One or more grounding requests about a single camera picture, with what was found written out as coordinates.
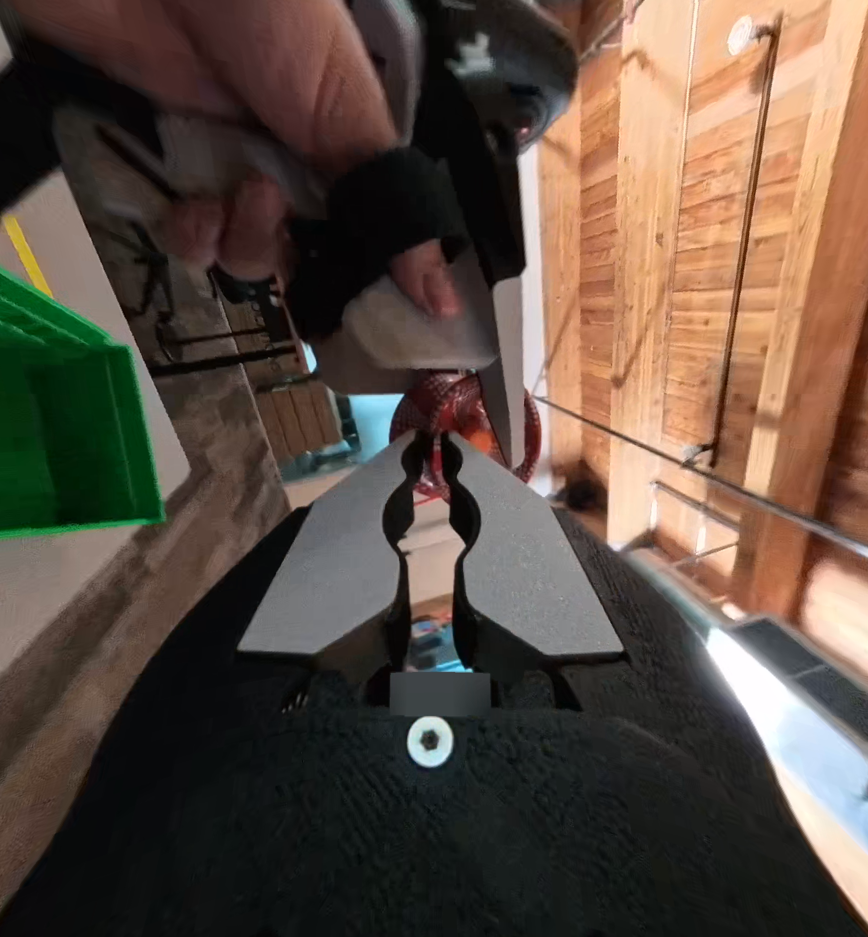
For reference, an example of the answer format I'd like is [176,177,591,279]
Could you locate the green plastic bin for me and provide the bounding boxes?
[0,246,167,546]

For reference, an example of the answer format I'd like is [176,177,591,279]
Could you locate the red white yo-yo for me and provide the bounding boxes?
[390,369,537,506]

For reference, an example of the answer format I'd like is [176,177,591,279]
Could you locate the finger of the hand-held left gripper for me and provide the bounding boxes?
[485,264,531,467]
[317,249,501,393]

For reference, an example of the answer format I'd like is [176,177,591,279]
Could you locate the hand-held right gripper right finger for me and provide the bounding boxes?
[442,435,624,689]

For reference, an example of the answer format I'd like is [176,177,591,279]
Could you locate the person's left forearm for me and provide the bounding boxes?
[0,44,69,221]

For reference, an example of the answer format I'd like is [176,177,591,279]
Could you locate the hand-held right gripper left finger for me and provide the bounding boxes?
[240,432,432,689]

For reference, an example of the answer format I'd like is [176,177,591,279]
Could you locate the person's left hand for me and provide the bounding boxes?
[10,0,464,323]

